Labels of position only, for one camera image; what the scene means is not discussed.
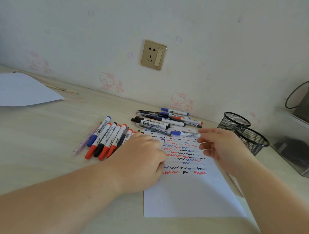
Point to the black mesh pen holder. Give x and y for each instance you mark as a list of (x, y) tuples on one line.
[(252, 143), (231, 121)]

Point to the light purple pen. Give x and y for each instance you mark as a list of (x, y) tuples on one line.
[(84, 142)]

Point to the clear barrel gel pen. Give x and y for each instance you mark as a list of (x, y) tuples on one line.
[(152, 129)]

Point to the black object in clear box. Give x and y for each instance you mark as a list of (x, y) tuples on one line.
[(293, 150)]

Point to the white paper with scribbles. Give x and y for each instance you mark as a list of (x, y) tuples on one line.
[(188, 192)]

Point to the clear plastic box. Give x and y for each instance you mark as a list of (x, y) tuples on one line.
[(287, 130)]

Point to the person's right forearm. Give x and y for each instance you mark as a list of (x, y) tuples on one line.
[(272, 202)]

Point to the person's right hand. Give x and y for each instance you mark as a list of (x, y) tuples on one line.
[(229, 149)]

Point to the blank white paper sheet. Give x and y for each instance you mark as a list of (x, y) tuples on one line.
[(21, 91)]

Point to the person's left thumb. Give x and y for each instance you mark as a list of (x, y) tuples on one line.
[(160, 170)]

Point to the pile of pens and markers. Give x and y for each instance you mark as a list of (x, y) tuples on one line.
[(164, 120)]

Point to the blue cap white marker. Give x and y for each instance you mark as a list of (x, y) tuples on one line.
[(187, 134)]

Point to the person's right fingers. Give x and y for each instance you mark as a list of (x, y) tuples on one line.
[(208, 139)]

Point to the row of whiteboard markers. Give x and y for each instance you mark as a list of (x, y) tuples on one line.
[(106, 141)]

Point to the gold wall socket with switch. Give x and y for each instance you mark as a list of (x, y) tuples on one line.
[(153, 55)]

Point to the thin wooden stick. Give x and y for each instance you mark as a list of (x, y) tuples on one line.
[(55, 87)]

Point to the person's left hand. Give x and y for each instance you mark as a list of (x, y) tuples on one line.
[(137, 164)]

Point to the person's left forearm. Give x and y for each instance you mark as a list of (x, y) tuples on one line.
[(60, 197)]

